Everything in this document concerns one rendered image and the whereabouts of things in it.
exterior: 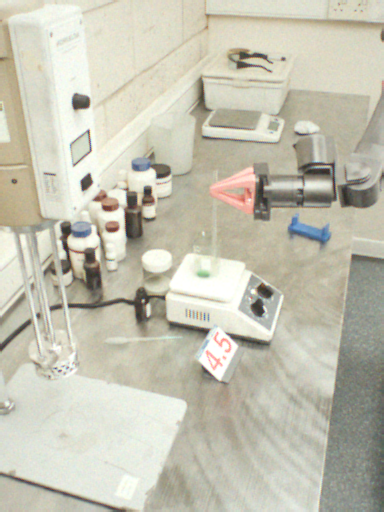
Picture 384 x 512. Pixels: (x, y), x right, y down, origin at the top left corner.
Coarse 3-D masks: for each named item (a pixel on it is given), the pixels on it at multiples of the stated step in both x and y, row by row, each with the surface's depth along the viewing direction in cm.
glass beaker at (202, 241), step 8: (200, 232) 102; (200, 240) 102; (208, 240) 103; (216, 240) 102; (200, 248) 98; (208, 248) 98; (216, 248) 98; (200, 256) 99; (208, 256) 99; (216, 256) 99; (200, 264) 100; (208, 264) 100; (216, 264) 100; (200, 272) 101; (208, 272) 101; (216, 272) 101; (208, 280) 102
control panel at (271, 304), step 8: (256, 280) 106; (248, 288) 103; (256, 288) 105; (272, 288) 107; (248, 296) 102; (256, 296) 103; (272, 296) 105; (280, 296) 107; (240, 304) 99; (248, 304) 100; (264, 304) 103; (272, 304) 104; (248, 312) 99; (272, 312) 102; (256, 320) 98; (264, 320) 100; (272, 320) 101
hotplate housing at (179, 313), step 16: (240, 288) 103; (176, 304) 101; (192, 304) 100; (208, 304) 99; (224, 304) 98; (176, 320) 103; (192, 320) 102; (208, 320) 100; (224, 320) 99; (240, 320) 98; (240, 336) 101; (256, 336) 99; (272, 336) 99
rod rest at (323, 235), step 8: (296, 216) 133; (296, 224) 134; (304, 224) 134; (328, 224) 129; (296, 232) 132; (304, 232) 131; (312, 232) 130; (320, 232) 130; (328, 232) 130; (320, 240) 129
